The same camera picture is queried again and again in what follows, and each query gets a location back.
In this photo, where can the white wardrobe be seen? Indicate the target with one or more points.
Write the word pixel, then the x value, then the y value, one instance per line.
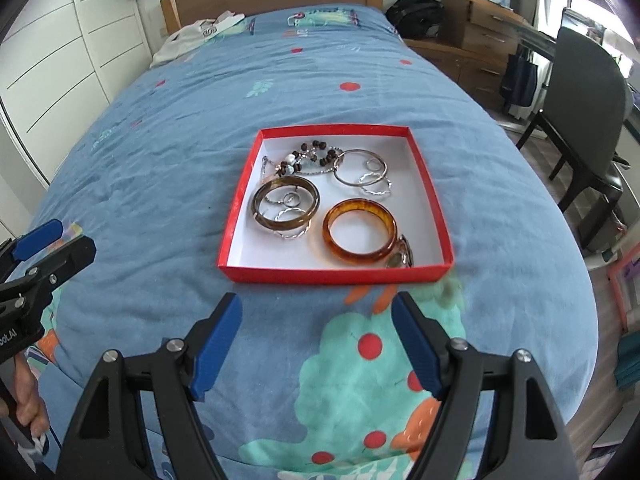
pixel 50 60

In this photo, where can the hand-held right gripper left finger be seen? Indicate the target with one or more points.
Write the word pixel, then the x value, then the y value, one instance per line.
pixel 215 350

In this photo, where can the silver wrist watch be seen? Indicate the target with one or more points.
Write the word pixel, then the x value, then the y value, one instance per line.
pixel 400 259

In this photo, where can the wooden drawer cabinet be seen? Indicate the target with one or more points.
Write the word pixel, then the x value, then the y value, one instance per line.
pixel 480 40

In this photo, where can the blue printed blanket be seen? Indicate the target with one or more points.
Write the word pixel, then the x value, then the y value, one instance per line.
pixel 175 160

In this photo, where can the brown stone bangle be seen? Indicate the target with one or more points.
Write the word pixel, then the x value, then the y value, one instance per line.
pixel 260 215

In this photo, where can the dark blue bag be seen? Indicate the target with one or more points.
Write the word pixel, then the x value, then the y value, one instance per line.
pixel 520 80

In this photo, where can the person's left hand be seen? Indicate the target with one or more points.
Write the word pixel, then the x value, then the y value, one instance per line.
pixel 32 410

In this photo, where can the white garment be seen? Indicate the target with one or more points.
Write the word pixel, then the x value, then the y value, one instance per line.
pixel 180 45

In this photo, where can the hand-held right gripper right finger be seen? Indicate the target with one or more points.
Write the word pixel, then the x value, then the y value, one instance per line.
pixel 417 345

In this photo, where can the black bag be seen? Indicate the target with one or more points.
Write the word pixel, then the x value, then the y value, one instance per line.
pixel 415 12

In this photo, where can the red jewelry box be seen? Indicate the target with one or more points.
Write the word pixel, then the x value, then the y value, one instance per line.
pixel 325 274

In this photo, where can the dark grey chair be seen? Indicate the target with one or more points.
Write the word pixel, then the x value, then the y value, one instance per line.
pixel 580 90

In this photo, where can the pink plastic frame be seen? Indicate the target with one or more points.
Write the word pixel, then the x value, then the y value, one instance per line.
pixel 617 280

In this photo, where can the amber bangle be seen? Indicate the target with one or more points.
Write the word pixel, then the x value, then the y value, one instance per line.
pixel 350 256

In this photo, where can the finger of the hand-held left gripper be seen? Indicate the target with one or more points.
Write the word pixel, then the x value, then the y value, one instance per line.
pixel 37 239
pixel 75 255

